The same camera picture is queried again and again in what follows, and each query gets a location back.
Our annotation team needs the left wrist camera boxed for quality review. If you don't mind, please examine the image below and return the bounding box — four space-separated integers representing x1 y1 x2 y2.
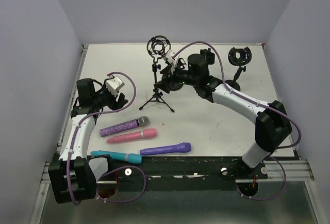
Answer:
105 76 125 97

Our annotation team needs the black tripod shock-mount stand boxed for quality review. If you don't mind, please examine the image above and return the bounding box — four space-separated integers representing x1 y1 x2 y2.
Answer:
138 35 175 114

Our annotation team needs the dark purple microphone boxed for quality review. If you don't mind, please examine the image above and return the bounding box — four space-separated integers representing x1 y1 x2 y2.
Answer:
140 142 192 156

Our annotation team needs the aluminium extrusion rail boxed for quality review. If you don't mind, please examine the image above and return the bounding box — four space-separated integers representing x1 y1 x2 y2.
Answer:
41 159 315 184

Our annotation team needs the pink microphone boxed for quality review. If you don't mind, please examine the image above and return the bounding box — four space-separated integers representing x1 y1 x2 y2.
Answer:
107 129 157 143

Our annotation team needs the black mounting base rail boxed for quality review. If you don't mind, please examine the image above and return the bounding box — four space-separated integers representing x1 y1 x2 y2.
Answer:
97 156 268 191

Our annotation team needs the purple cable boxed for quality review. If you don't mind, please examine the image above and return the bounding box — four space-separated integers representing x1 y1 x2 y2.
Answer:
65 72 147 206
170 41 302 201

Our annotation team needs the teal microphone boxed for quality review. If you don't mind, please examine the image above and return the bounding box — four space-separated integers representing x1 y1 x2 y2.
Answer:
90 150 142 164

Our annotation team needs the black round-base stand back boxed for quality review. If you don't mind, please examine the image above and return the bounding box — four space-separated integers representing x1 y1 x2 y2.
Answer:
200 48 215 65

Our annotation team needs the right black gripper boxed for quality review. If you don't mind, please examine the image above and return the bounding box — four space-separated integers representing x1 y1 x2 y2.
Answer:
153 62 198 94

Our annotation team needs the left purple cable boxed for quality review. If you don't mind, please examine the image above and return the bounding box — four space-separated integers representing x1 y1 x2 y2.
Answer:
65 72 147 206

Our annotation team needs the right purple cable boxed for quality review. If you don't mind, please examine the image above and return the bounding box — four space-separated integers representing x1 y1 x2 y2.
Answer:
170 41 302 201

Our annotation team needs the black shock-mount round-base stand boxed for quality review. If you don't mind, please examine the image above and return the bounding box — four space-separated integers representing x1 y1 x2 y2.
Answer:
225 46 252 91

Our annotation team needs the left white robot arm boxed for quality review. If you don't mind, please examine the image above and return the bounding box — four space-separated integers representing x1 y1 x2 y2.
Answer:
48 76 128 204

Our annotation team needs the silver purple glitter microphone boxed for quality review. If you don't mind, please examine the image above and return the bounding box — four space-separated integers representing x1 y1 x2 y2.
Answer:
99 116 150 137

